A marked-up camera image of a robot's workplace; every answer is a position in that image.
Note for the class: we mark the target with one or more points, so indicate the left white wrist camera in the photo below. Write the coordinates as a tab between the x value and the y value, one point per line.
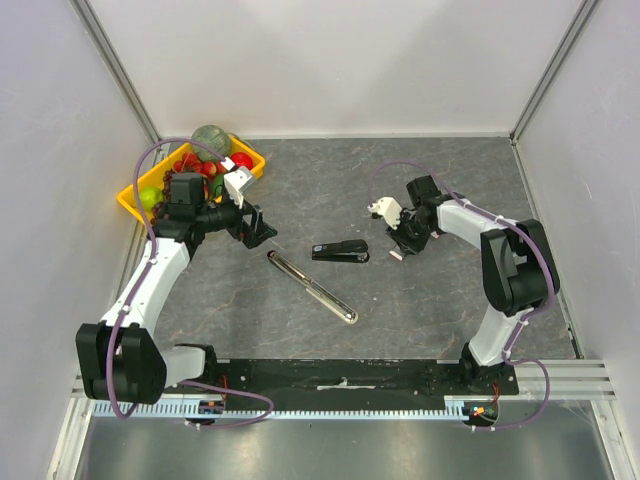
237	180

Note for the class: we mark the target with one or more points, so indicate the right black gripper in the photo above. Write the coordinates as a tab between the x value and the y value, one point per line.
404	239

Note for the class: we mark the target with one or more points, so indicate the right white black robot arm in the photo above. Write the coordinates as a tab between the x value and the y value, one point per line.
519	276

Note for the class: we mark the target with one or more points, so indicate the red apple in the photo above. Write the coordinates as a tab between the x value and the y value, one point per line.
242	160

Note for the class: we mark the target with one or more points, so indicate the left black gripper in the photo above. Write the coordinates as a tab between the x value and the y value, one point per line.
251	237

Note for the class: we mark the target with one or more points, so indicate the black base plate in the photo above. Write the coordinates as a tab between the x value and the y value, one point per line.
360	385

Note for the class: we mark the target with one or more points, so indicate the green melon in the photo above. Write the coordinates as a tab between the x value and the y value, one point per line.
214	137

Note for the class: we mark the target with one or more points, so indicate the purple grape bunch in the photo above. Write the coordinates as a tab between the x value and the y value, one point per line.
166	191

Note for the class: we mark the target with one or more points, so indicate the slotted cable duct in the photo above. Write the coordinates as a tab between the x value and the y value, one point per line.
201	409

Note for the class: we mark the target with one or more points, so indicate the dark green lime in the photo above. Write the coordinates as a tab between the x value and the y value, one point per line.
217	186

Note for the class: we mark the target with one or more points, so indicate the light green lime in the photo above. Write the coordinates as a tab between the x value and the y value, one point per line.
149	197

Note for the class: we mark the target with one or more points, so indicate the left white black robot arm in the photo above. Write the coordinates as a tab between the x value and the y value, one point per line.
118	357

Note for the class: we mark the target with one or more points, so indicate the red peach cluster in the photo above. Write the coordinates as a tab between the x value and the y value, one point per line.
191	163

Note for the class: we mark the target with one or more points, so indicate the white black stapler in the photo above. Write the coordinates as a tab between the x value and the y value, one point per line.
312	287

